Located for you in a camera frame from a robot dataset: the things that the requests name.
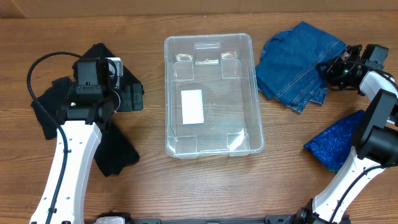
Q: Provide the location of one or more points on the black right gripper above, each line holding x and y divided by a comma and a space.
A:
328, 71

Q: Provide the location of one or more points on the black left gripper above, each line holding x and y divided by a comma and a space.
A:
136, 97

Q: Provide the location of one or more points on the large black cloth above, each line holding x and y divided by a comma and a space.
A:
92, 76

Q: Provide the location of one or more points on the blue denim jeans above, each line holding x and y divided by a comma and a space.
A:
287, 67

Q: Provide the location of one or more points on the long black cloth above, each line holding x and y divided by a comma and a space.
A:
115, 152

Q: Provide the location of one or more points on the sparkly blue cloth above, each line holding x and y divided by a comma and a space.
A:
332, 146

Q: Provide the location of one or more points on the small black cloth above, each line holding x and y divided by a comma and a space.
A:
51, 100

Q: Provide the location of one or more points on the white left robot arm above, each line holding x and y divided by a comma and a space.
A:
80, 114

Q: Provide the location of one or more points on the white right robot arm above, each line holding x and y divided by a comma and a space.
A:
373, 144

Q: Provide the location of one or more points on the white label in container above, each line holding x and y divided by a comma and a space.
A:
192, 107

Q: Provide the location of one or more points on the clear plastic storage container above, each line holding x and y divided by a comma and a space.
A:
222, 67

